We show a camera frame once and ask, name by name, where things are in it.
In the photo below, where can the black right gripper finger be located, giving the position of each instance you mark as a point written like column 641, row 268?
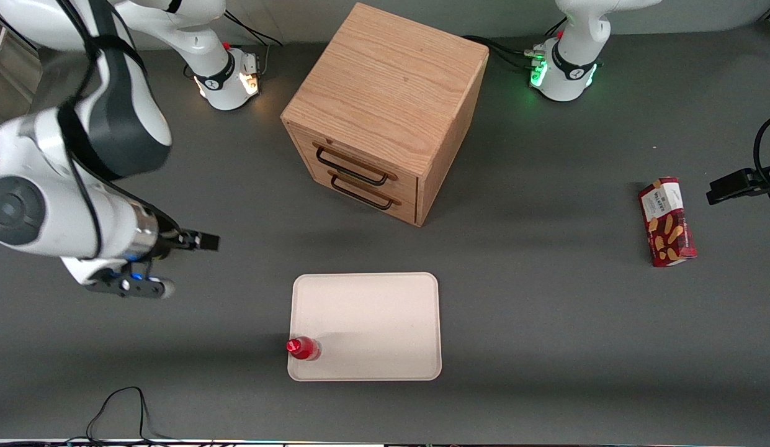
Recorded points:
column 201, row 236
column 205, row 246

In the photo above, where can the beige background frame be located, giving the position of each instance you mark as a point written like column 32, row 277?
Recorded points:
column 0, row 68

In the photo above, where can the wooden two-drawer cabinet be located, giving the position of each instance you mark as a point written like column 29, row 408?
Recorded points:
column 384, row 87

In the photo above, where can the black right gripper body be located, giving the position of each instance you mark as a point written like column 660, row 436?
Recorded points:
column 172, row 241

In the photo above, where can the red cookie box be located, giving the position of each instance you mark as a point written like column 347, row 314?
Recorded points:
column 668, row 223

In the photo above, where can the beige plastic tray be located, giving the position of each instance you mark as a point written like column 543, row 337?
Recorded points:
column 372, row 323

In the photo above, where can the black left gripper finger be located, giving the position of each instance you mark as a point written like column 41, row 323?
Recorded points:
column 735, row 185

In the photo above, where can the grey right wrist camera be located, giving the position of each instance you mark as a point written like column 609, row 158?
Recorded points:
column 136, row 287

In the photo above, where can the grey table mat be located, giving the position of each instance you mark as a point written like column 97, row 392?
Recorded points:
column 546, row 341

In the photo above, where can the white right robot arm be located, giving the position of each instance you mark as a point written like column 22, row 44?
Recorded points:
column 68, row 205

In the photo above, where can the red coke bottle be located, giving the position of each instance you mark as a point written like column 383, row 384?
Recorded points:
column 304, row 349

